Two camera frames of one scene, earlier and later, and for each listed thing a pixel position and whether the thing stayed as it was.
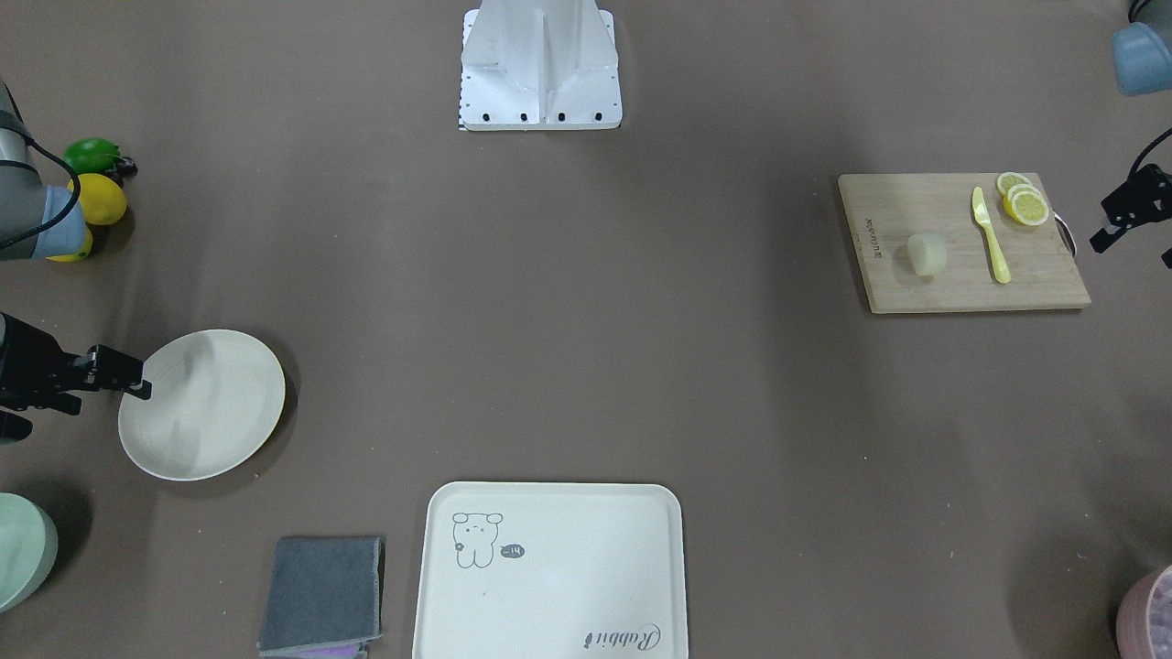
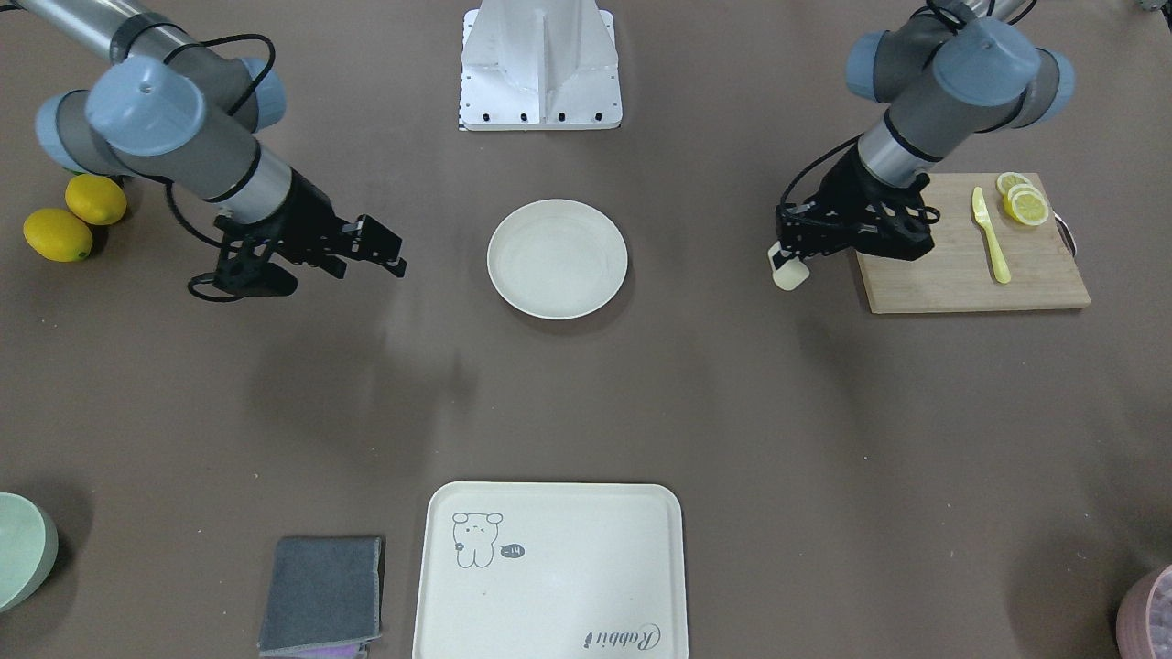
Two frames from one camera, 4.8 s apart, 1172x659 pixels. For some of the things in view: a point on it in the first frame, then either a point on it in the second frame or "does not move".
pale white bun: [927, 253] to [790, 275]
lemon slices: [1022, 199] does not move
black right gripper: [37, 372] to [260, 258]
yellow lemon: [103, 199] does not move
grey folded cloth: [320, 593] does not move
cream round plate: [216, 401] to [557, 259]
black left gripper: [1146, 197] to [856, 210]
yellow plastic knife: [982, 214] does not move
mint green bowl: [28, 549] does not move
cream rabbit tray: [546, 570] does not move
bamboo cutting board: [887, 211] does not move
